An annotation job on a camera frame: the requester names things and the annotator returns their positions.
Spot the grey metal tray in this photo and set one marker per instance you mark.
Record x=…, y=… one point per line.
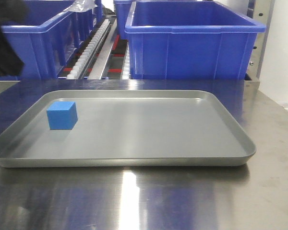
x=128, y=128

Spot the large blue bin right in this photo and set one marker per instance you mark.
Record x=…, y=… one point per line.
x=189, y=40

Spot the large blue bin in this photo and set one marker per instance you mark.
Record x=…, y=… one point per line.
x=48, y=37
x=189, y=40

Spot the blue foam cube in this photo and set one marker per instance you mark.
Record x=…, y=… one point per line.
x=62, y=115

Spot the blue bin behind right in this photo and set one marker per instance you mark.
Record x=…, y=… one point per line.
x=122, y=16

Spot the large blue bin left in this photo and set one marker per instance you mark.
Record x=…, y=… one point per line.
x=48, y=37

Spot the clear plastic bag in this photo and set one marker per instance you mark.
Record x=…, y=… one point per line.
x=82, y=6

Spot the white roller conveyor rail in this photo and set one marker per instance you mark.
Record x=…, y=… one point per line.
x=84, y=61

